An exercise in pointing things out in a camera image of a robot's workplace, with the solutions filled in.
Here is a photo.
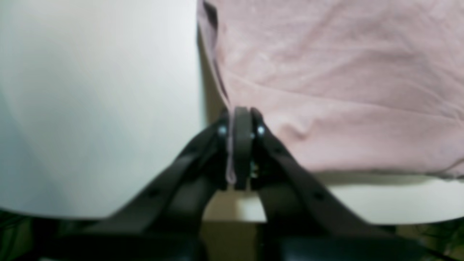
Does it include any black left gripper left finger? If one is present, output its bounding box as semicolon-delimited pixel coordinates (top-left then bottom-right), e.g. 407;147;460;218
40;111;229;261

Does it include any mauve t-shirt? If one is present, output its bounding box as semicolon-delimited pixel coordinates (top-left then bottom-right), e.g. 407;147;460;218
197;0;464;179

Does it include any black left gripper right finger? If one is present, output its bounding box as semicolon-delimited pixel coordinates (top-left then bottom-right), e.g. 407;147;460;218
232;107;452;261

